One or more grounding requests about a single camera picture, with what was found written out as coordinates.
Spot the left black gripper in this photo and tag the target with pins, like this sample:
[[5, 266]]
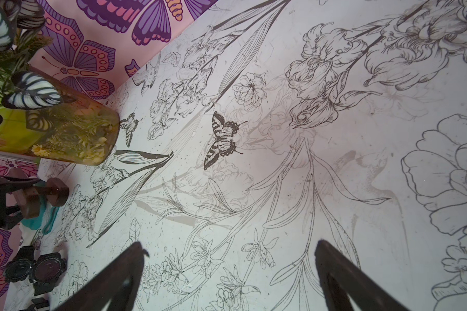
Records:
[[2, 204]]

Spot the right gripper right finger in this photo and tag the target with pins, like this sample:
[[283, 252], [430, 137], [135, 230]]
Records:
[[342, 283]]

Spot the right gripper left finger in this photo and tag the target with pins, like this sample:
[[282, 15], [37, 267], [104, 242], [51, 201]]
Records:
[[115, 287]]

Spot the wooden watch stand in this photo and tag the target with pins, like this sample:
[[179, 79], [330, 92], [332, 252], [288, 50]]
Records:
[[30, 193]]

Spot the black wrist watch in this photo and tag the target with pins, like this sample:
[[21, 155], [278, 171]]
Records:
[[20, 267], [46, 272]]

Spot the teal white garden glove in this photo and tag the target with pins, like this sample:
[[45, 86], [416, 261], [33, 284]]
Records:
[[35, 229]]

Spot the glass vase with plants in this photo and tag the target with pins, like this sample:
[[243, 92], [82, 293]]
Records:
[[50, 90]]

